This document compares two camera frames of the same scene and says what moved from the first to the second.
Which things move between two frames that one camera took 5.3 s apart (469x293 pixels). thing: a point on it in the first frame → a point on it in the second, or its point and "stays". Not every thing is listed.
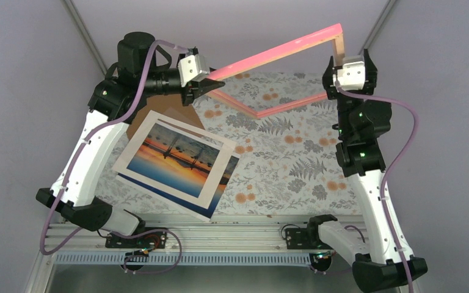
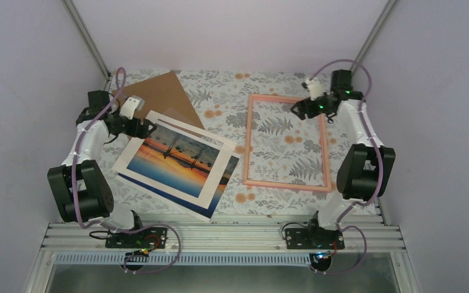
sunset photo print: (184, 162) stays
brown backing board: (170, 104) stays
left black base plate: (154, 239) stays
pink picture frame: (334, 33) → (247, 143)
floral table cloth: (287, 163) stays
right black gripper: (329, 82) → (300, 105)
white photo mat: (226, 148) stays
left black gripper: (203, 86) → (134, 131)
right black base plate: (297, 238) stays
